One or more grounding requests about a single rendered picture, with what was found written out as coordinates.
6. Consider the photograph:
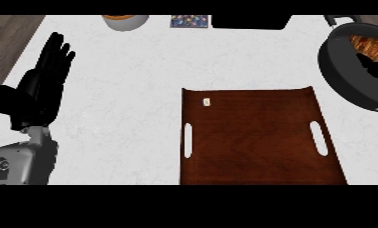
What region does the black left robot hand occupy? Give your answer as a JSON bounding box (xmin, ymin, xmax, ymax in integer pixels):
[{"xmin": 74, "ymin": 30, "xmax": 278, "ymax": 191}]
[{"xmin": 0, "ymin": 31, "xmax": 77, "ymax": 132}]

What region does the brown wooden tray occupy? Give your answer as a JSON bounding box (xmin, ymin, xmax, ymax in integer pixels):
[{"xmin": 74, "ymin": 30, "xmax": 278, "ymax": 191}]
[{"xmin": 179, "ymin": 85, "xmax": 348, "ymax": 186}]

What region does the dark grey pot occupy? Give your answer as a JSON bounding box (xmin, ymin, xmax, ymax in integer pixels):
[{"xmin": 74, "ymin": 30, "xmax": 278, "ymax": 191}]
[{"xmin": 316, "ymin": 15, "xmax": 378, "ymax": 112}]

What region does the grey bowl with orange content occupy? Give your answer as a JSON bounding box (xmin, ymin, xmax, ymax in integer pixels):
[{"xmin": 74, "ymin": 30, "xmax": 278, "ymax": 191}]
[{"xmin": 100, "ymin": 15, "xmax": 151, "ymax": 33}]

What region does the blue patterned box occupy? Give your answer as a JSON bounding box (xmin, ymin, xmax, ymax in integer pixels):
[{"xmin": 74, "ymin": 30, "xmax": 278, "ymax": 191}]
[{"xmin": 170, "ymin": 15, "xmax": 211, "ymax": 29}]

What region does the black appliance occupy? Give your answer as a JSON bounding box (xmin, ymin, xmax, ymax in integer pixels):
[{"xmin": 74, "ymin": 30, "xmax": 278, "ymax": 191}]
[{"xmin": 210, "ymin": 15, "xmax": 294, "ymax": 31}]

